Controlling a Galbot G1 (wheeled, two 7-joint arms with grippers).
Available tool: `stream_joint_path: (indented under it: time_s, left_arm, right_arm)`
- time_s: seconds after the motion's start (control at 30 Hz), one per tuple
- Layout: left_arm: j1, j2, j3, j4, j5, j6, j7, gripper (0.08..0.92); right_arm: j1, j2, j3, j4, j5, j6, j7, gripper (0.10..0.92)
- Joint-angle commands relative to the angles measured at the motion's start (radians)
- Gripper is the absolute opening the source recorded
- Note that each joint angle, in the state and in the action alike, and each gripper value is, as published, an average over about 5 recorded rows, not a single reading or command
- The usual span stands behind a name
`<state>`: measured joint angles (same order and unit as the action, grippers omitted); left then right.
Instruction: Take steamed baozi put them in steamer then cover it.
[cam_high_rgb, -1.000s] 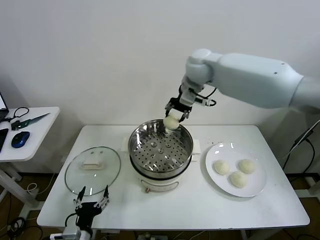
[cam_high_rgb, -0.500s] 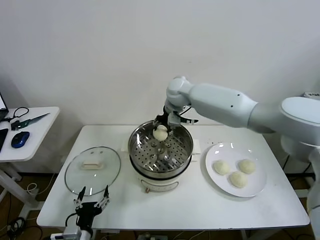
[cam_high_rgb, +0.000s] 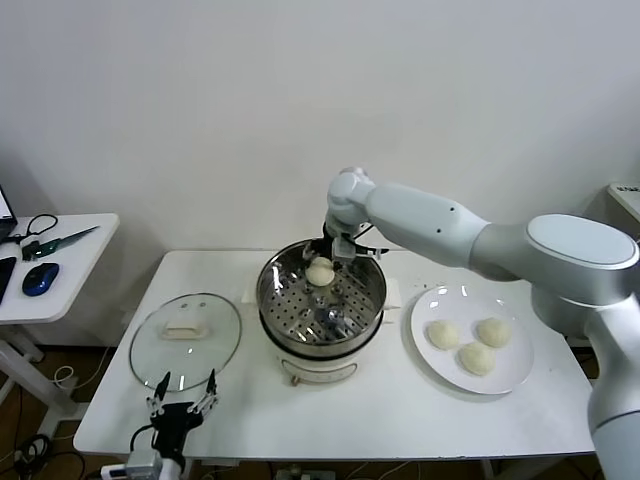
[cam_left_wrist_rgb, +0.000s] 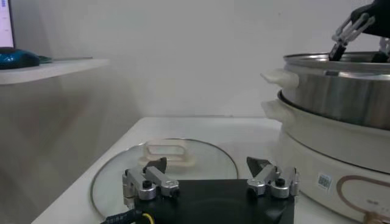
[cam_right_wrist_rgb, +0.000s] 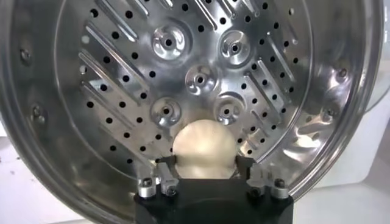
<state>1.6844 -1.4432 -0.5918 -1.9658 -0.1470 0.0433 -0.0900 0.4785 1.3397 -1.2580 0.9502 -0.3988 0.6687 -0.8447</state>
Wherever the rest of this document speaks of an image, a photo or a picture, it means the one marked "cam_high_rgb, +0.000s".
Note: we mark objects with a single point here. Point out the flat black device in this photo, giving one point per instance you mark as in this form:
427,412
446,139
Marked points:
6,280

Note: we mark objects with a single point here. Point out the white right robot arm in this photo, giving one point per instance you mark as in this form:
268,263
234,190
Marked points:
425,215

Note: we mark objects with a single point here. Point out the white round plate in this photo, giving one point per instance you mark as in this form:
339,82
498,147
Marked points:
450,370

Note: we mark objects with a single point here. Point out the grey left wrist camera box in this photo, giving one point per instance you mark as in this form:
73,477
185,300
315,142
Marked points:
142,467

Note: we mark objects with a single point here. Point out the white steamed baozi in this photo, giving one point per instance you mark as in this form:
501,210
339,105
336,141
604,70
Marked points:
476,360
443,335
493,332
320,274

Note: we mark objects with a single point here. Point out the cream electric cooker pot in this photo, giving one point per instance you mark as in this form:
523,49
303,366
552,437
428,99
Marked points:
320,372

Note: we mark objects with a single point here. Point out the laptop with bright screen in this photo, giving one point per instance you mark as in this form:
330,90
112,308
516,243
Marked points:
5,215

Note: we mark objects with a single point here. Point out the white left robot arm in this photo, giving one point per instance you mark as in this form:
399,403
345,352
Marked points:
173,471

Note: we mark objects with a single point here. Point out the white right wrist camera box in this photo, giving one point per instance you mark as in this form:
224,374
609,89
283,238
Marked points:
346,249

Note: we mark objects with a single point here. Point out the blue black computer mouse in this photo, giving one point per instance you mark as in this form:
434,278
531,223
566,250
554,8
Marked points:
40,279

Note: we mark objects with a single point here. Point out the stainless steel steamer basket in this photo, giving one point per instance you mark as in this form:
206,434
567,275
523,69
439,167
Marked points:
360,300

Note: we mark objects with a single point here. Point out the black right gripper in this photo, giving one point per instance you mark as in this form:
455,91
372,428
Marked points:
329,240

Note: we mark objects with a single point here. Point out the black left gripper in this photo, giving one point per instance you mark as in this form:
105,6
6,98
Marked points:
172,430

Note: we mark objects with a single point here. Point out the white side table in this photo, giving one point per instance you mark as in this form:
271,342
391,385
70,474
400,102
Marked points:
85,270

